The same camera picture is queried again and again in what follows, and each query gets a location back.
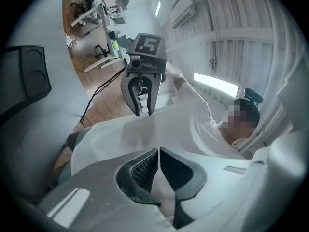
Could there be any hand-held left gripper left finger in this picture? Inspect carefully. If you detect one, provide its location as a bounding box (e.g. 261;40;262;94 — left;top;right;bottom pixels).
36;147;169;232

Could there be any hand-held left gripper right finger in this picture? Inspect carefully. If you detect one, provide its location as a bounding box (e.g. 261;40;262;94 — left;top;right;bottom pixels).
159;131;306;232

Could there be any black head-mounted camera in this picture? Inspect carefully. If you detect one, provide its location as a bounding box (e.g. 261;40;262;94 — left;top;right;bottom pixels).
243;87;264;104

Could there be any white office desk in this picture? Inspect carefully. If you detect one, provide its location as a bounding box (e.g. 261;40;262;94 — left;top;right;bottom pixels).
84;14;128;73
70;3;107;28

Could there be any black cable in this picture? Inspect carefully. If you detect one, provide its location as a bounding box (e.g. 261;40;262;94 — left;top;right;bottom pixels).
79;66;127;128

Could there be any black office chair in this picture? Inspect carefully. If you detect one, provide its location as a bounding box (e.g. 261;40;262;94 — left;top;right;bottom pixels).
95;43;111;58

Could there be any black tray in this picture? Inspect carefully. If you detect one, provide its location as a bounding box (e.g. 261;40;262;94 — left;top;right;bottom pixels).
0;45;53;128

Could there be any person's head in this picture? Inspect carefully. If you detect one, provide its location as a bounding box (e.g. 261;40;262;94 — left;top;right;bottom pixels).
224;104;258;152

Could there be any white air conditioner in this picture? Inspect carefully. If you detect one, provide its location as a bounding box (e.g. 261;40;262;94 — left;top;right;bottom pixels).
169;0;197;30

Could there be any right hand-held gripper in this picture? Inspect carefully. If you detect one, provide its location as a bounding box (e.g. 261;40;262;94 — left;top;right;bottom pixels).
120;32;167;117

